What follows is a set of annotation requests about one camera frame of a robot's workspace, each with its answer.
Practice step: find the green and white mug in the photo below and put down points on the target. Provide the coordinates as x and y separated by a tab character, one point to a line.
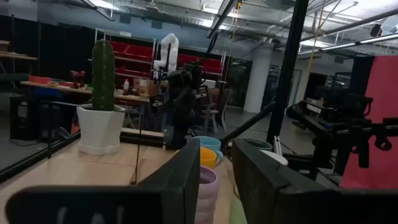
236	215

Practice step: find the grey chair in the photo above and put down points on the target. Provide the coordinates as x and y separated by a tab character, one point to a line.
222	109

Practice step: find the light blue mug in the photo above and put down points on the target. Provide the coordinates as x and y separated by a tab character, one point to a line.
210	142

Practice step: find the lilac ribbed mug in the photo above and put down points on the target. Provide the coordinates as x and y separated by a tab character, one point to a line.
207	193

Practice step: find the white faceted planter pot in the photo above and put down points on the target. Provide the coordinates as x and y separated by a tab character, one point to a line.
99	130

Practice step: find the yellow mug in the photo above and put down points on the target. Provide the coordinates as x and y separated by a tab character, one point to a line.
207	157

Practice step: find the white concrete column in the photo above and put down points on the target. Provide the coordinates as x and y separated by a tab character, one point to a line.
258	81

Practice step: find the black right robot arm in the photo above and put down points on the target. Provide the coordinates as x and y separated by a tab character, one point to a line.
183	130

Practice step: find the wooden workbench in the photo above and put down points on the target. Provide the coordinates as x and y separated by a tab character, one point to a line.
74	89

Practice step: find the black cabinet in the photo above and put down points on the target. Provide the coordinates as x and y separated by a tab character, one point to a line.
23	118

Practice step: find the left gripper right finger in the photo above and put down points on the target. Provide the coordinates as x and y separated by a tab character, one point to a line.
295	205

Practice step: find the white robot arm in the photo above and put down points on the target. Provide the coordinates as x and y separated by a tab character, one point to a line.
169	49

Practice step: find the neighbouring station black robot arm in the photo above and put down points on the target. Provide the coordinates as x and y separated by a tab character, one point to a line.
323	119

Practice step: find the white bottle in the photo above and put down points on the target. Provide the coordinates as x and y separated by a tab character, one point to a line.
126	87

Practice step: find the green cactus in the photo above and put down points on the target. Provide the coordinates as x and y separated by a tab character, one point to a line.
103	74

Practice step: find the cardboard box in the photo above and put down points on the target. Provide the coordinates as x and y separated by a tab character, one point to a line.
147	87

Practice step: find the metal shelving with red bins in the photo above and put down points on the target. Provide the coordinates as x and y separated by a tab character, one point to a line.
136	53

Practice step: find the blue speckled mug brown inside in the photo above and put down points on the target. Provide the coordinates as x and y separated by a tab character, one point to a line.
258	145

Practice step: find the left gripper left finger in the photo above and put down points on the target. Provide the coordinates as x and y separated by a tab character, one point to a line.
93	205

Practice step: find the red fabric panel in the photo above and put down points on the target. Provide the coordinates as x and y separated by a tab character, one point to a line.
382	81

